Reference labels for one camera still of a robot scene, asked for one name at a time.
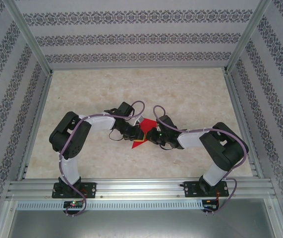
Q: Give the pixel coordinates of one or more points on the red cloth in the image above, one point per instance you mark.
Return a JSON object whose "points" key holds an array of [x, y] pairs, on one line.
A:
{"points": [[147, 125]]}

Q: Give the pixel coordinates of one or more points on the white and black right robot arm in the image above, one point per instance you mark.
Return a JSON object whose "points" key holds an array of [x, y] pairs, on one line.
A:
{"points": [[190, 139]]}

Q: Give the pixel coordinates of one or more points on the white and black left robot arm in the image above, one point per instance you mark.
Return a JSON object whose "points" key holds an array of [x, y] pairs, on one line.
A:
{"points": [[99, 124]]}

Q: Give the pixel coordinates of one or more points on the grey sheet metal shelf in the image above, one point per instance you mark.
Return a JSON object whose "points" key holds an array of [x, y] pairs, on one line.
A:
{"points": [[141, 223]]}

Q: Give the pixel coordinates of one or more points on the small circuit board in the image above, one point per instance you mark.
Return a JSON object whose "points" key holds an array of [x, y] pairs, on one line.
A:
{"points": [[209, 205], [73, 204]]}

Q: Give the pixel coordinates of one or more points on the grooved aluminium mounting rail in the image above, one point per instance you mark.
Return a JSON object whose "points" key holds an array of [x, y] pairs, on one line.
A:
{"points": [[141, 188]]}

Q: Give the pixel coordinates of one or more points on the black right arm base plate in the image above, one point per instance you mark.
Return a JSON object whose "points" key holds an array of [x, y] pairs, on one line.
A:
{"points": [[190, 189]]}

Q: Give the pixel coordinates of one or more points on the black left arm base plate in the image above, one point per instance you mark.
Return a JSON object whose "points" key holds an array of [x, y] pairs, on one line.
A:
{"points": [[89, 188]]}

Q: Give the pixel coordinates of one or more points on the aluminium side rail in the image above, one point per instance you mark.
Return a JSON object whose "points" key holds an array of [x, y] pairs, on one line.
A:
{"points": [[243, 124], [36, 126]]}

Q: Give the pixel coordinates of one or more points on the aluminium frame post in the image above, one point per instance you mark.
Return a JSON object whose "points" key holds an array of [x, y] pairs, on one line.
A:
{"points": [[247, 37], [29, 37]]}

